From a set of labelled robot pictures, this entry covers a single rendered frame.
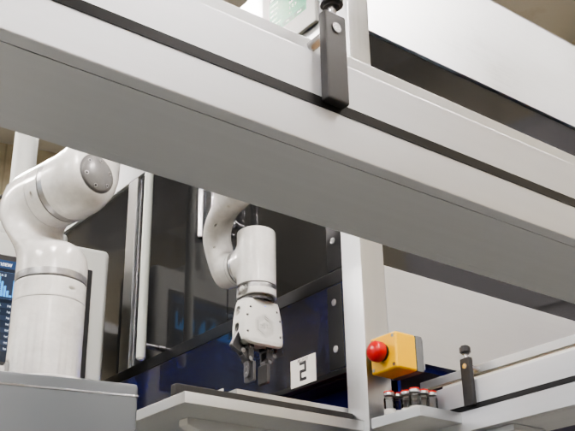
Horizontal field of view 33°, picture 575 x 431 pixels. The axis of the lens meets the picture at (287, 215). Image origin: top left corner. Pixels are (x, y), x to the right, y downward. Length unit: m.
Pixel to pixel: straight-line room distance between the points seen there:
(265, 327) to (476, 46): 1.01
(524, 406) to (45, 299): 0.83
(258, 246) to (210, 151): 1.25
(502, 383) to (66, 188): 0.84
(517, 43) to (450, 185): 1.89
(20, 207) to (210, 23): 1.01
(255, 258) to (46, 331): 0.59
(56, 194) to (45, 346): 0.26
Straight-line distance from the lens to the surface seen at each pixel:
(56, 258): 1.65
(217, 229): 2.11
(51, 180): 1.69
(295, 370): 2.09
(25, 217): 1.75
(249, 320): 2.00
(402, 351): 1.87
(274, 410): 1.77
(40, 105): 0.76
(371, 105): 0.87
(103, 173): 1.70
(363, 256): 2.00
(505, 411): 1.81
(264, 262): 2.05
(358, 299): 1.97
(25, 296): 1.64
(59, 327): 1.62
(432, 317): 2.09
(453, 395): 1.89
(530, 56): 2.80
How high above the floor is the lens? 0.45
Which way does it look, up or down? 25 degrees up
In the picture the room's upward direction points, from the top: 1 degrees counter-clockwise
